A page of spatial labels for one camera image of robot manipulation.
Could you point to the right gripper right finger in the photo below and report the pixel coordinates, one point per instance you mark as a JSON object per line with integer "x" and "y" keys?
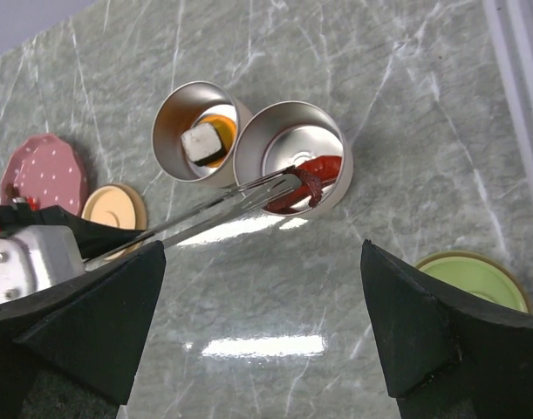
{"x": 444, "y": 352}

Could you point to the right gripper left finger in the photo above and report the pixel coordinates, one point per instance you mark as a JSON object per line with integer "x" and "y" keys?
{"x": 73, "y": 350}

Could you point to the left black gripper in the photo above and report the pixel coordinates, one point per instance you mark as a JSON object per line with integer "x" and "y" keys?
{"x": 93, "y": 239}

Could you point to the sushi piece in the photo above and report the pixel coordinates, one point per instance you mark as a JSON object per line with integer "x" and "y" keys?
{"x": 202, "y": 145}

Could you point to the orange egg yolk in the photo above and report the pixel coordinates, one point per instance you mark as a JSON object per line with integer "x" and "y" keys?
{"x": 224, "y": 126}

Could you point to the metal tongs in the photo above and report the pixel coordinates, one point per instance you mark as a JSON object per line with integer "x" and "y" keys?
{"x": 256, "y": 195}

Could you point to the red sausage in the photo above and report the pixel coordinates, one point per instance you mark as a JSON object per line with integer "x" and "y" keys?
{"x": 325, "y": 167}

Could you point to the dark red octopus piece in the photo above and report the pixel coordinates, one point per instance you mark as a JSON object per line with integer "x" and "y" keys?
{"x": 311, "y": 188}

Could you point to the beige round lid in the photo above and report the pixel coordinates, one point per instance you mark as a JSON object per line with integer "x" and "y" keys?
{"x": 116, "y": 205}

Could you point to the pink polka dot plate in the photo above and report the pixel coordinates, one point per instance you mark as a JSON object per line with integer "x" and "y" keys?
{"x": 49, "y": 171}

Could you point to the green round lid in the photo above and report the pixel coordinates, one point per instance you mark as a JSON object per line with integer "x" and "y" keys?
{"x": 478, "y": 275}

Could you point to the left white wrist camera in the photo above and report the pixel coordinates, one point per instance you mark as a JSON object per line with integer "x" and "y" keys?
{"x": 36, "y": 258}

